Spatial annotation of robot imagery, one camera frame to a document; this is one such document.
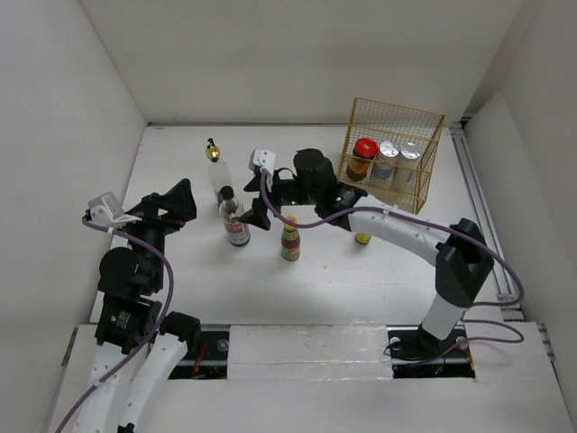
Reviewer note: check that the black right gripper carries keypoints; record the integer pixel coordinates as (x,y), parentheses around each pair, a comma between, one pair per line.
(257,216)

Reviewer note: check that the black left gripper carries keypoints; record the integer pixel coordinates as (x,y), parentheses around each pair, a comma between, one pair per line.
(178,200)

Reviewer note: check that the black cap vinegar bottle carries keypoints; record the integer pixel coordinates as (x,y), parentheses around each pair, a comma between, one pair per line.
(231,209)

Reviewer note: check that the clear gold spout oil bottle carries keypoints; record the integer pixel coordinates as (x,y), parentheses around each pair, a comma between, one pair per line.
(218,170)

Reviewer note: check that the yellow cap red sauce bottle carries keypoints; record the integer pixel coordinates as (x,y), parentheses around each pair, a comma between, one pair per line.
(290,240)

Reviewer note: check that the red lid chili sauce jar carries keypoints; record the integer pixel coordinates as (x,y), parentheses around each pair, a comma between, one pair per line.
(364,152)

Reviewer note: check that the silver lid salt shaker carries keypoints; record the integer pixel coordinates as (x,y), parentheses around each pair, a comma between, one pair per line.
(385,162)

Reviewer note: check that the silver lid spice shaker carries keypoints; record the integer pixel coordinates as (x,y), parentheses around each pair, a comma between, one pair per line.
(408,159)

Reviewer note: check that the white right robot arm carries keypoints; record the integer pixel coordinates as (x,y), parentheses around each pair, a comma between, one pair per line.
(458,253)

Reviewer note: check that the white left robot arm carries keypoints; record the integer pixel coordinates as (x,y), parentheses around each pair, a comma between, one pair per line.
(139,340)

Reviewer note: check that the small yellow label bottle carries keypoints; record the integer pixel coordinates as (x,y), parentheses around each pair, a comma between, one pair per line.
(362,238)

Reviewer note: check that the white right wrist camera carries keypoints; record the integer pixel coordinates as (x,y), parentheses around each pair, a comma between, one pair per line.
(263,161)

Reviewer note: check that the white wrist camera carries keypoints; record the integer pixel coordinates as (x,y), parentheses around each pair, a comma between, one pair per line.
(105,210)
(263,161)

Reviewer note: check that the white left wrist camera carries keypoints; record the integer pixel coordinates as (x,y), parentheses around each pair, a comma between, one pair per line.
(105,210)

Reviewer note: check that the gold wire mesh rack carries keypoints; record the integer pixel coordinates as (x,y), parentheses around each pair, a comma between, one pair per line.
(400,124)

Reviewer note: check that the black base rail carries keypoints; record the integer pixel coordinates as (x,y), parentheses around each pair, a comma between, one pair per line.
(315,353)

